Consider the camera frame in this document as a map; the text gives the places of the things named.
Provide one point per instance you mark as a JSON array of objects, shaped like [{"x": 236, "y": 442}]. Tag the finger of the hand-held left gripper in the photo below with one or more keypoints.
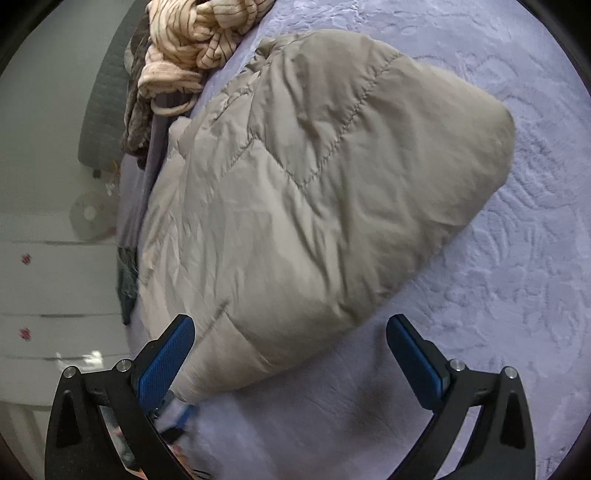
[{"x": 186, "y": 415}]

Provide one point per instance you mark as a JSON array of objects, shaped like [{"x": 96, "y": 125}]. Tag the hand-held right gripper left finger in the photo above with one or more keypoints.
[{"x": 166, "y": 364}]

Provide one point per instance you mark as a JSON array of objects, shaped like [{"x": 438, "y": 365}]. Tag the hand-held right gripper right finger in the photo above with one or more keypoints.
[{"x": 415, "y": 364}]

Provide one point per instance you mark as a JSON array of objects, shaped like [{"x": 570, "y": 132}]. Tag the beige puffer jacket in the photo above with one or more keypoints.
[{"x": 300, "y": 207}]

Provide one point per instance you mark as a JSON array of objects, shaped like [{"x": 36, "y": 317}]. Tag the dark teal folded jeans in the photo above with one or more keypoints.
[{"x": 127, "y": 286}]

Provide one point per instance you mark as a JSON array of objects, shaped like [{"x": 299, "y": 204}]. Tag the lavender textured fleece blanket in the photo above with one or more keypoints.
[{"x": 508, "y": 277}]

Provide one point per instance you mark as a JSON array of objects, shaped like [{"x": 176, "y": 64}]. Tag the white wardrobe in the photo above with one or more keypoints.
[{"x": 60, "y": 286}]

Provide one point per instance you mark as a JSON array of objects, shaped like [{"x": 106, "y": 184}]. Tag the white electric fan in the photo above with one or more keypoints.
[{"x": 90, "y": 214}]

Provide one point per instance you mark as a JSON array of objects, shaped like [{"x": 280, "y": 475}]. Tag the brown fuzzy garment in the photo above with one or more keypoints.
[{"x": 136, "y": 120}]

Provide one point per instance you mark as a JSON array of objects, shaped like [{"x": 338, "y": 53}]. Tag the grey quilted headboard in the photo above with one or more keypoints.
[{"x": 104, "y": 115}]

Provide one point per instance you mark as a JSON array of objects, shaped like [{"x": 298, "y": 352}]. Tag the cream striped garment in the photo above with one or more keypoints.
[{"x": 198, "y": 37}]

